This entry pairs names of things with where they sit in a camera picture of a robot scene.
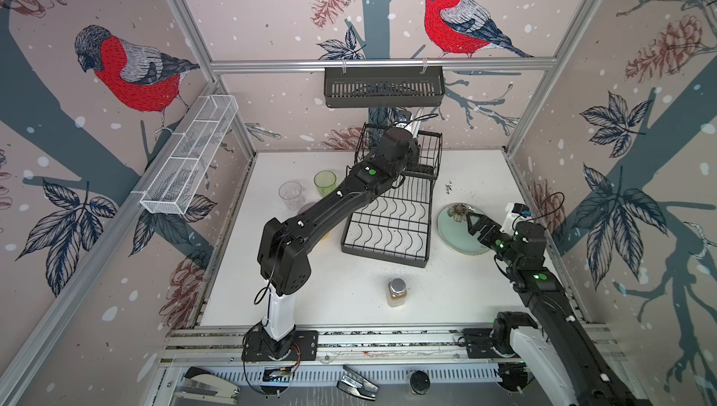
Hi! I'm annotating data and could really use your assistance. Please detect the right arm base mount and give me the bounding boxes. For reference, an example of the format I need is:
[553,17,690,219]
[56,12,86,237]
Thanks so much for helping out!
[456,327,544,359]

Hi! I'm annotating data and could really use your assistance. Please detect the white plate blue rim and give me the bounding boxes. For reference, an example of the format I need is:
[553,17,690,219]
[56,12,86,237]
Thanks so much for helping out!
[403,118,422,138]

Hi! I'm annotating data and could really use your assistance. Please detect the white wire mesh shelf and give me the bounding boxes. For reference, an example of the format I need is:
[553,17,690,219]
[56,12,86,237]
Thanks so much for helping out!
[140,94,238,215]

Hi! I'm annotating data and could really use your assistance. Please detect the black stapler left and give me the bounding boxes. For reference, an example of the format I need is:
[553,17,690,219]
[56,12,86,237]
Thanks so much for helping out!
[174,367,241,405]

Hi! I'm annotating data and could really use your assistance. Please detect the lilac bowl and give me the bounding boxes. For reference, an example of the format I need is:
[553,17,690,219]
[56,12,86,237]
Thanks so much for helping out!
[299,202,316,214]

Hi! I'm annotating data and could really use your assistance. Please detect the black hanging wall basket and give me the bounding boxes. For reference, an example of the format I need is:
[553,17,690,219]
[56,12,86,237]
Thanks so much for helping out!
[324,66,446,108]

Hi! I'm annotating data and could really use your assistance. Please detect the spice jar silver lid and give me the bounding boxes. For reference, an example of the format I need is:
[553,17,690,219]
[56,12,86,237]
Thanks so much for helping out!
[388,278,408,308]

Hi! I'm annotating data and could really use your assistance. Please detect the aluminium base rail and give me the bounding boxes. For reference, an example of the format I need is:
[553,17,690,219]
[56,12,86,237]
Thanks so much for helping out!
[161,324,623,365]

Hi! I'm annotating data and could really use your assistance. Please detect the round black cap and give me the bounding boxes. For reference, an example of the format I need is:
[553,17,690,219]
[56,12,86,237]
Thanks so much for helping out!
[409,371,431,396]

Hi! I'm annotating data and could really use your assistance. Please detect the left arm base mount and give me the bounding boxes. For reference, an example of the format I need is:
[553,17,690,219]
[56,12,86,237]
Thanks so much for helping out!
[241,327,319,362]

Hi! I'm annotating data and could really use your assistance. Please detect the black stapler centre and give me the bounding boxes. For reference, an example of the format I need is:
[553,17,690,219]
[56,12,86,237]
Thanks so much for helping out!
[336,365,380,402]

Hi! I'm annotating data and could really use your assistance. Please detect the pale green plate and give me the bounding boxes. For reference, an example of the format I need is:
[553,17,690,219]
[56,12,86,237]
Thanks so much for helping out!
[437,202,488,256]

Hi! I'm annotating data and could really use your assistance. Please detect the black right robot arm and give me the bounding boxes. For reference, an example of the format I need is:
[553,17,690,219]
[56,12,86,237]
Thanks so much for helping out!
[467,212,651,405]

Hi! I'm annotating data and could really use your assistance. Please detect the black stapler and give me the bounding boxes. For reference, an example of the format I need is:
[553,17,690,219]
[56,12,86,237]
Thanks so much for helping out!
[174,367,241,405]
[336,365,380,402]

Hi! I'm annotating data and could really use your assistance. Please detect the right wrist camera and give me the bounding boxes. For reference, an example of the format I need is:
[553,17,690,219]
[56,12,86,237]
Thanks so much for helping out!
[502,202,532,234]

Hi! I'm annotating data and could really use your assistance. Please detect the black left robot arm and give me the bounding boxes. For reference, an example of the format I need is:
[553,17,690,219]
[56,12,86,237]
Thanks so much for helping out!
[258,126,420,354]

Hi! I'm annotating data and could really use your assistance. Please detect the black two-tier dish rack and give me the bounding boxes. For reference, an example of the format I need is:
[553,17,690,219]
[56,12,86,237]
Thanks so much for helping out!
[341,131,443,268]

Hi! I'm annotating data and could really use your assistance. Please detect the clear glass tumbler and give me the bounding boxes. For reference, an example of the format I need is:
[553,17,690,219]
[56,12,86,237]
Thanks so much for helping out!
[278,181,304,212]

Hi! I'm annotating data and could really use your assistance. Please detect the green glass tumbler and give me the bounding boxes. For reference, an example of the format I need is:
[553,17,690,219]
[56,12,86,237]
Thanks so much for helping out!
[314,170,337,198]

